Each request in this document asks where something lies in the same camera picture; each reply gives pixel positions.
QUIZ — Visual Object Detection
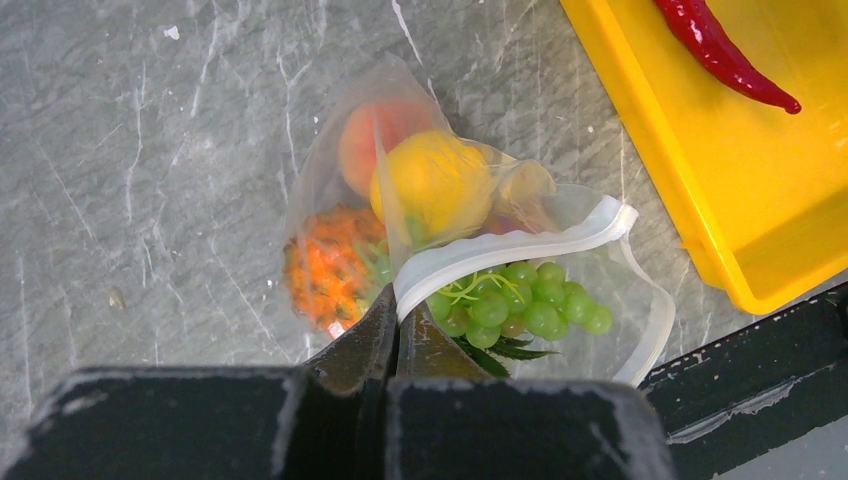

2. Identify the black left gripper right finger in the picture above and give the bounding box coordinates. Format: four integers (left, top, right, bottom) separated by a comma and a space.
384, 315, 676, 479

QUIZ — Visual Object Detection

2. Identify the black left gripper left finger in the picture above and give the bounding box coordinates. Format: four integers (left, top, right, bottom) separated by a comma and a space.
5, 288, 398, 479

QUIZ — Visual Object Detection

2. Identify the green toy grape bunch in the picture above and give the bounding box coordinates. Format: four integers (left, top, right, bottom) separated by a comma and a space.
426, 261, 613, 359

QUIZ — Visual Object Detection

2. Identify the orange toy pineapple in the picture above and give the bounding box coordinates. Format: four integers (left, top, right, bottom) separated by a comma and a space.
283, 203, 561, 380

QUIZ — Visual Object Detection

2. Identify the clear zip top bag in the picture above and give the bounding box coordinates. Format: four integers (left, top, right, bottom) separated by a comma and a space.
284, 55, 675, 385

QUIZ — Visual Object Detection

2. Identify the purple toy sweet potato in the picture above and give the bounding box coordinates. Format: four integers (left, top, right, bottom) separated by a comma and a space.
480, 213, 529, 235

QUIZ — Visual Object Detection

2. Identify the yellow toy pear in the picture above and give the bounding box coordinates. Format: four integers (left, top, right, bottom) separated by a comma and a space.
369, 130, 496, 247

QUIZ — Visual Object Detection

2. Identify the pink toy peach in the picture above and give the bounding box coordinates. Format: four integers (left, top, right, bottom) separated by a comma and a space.
337, 98, 434, 197

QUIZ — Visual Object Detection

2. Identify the yellow plastic tray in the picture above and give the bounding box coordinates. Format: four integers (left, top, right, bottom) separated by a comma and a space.
563, 1, 847, 314

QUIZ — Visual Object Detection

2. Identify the red toy chili pepper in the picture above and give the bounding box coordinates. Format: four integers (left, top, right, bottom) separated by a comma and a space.
653, 0, 802, 115

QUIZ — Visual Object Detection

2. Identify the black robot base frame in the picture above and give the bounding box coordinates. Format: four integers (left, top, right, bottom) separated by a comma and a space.
640, 284, 847, 479

